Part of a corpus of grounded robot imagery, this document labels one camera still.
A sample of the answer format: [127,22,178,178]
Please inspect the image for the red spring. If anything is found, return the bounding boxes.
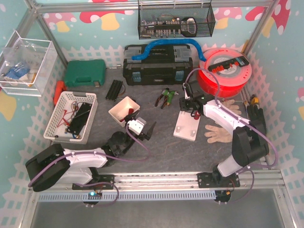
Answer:
[128,108,134,115]
[194,112,201,120]

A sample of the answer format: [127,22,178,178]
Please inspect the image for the orange black pliers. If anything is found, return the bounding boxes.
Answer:
[154,91,168,109]

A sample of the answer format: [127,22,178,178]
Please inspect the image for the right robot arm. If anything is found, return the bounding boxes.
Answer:
[176,80,269,188]

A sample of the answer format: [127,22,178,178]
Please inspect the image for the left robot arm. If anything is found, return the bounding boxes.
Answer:
[25,114,156,192]

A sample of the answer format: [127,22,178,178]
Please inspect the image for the white spring tray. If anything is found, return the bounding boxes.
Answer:
[108,96,140,127]

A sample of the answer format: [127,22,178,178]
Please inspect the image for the white peg board fixture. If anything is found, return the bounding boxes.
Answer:
[173,111,200,142]

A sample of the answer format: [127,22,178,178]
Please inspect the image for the white work glove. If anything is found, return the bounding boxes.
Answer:
[204,124,232,143]
[222,99,242,115]

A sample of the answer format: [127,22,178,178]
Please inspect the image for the red filament spool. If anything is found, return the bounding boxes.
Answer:
[197,47,252,98]

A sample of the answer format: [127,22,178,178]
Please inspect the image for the black toolbox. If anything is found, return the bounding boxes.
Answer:
[123,44,193,86]

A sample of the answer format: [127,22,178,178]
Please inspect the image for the black circuit board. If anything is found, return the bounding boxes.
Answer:
[66,103,92,135]

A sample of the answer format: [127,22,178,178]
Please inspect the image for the black aluminium extrusion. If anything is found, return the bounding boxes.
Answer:
[105,80,123,101]

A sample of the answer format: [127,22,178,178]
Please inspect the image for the white perforated basket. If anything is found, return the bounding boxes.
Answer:
[43,91,98,144]

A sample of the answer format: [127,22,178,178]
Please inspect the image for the yellow black screwdriver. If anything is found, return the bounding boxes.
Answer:
[243,95,259,106]

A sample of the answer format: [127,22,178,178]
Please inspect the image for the black rubber glove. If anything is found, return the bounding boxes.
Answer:
[247,104,267,135]

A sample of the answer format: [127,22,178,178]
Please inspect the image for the green plastic case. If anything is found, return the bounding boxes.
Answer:
[63,59,106,87]

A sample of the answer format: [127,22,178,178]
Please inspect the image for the clear acrylic box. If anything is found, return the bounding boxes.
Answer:
[0,31,57,97]

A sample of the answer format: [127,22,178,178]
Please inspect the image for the blue white glove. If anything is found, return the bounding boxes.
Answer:
[4,62,30,82]

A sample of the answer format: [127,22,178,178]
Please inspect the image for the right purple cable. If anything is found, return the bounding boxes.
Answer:
[184,68,279,205]

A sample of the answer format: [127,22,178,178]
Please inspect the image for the purple cable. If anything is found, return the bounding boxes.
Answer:
[184,68,279,205]
[28,125,152,207]

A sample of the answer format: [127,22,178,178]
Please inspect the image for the blue corrugated hose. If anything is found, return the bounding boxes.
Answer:
[132,38,208,62]

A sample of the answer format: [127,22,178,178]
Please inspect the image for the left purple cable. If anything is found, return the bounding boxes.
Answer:
[28,125,152,207]

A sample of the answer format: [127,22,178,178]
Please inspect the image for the white slotted cable duct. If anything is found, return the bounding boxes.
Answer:
[38,190,216,202]

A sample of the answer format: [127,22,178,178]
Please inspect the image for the orange handled tool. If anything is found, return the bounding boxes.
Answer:
[53,80,66,105]

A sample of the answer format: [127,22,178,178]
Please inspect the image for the black wire mesh basket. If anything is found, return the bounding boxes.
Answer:
[138,3,215,39]

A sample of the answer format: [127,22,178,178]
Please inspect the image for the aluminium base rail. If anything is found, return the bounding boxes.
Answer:
[29,168,285,192]

